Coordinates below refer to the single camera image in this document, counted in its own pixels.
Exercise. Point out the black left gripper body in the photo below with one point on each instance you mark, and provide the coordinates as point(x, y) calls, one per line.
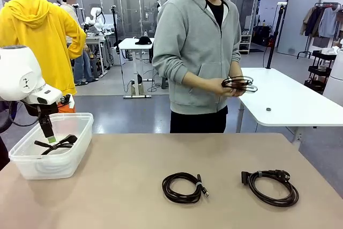
point(40, 111)

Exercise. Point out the person's right forearm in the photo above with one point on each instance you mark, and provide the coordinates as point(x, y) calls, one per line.
point(198, 81)

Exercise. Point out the person's left forearm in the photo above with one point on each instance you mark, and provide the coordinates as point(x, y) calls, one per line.
point(235, 68)

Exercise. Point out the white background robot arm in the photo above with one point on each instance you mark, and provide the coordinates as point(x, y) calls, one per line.
point(93, 13)

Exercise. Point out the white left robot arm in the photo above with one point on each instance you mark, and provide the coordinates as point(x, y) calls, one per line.
point(16, 78)

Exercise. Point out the person's right hand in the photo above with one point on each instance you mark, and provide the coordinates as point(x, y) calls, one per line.
point(230, 92)

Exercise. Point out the person's left hand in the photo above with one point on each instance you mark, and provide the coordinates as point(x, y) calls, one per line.
point(239, 84)

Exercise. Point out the clear plastic storage box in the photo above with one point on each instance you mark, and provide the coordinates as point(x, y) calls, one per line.
point(53, 167)

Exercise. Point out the background person beige top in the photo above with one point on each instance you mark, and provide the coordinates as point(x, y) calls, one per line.
point(80, 65)

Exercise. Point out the gray plastic step stool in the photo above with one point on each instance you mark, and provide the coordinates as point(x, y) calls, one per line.
point(164, 82)
point(96, 65)

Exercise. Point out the yellow hoodie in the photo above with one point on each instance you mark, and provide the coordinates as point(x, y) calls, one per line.
point(53, 38)

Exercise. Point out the background workbench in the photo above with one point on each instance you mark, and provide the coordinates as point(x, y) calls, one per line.
point(92, 41)

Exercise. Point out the black background tripod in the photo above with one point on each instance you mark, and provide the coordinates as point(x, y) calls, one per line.
point(115, 30)

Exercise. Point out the white standing desk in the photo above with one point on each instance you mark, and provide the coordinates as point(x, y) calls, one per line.
point(128, 43)

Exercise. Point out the black cap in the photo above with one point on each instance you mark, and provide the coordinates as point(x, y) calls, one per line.
point(143, 41)

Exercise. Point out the person in gray hoodie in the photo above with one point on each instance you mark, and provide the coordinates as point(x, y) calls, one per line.
point(193, 52)

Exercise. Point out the white shoe rack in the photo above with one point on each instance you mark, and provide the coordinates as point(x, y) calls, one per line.
point(245, 44)

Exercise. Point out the small gray tape roll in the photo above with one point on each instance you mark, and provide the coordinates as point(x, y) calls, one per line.
point(268, 109)

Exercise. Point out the black bags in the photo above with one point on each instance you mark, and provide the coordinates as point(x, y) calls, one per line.
point(261, 36)

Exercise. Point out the black tripod pole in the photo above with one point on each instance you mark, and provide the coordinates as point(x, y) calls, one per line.
point(274, 36)

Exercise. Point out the black trolley cart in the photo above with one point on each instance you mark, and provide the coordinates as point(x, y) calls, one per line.
point(319, 70)

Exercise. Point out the black clothes rack with coats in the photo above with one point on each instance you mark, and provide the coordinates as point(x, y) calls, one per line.
point(328, 22)

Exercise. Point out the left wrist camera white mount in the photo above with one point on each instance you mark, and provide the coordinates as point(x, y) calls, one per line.
point(71, 101)

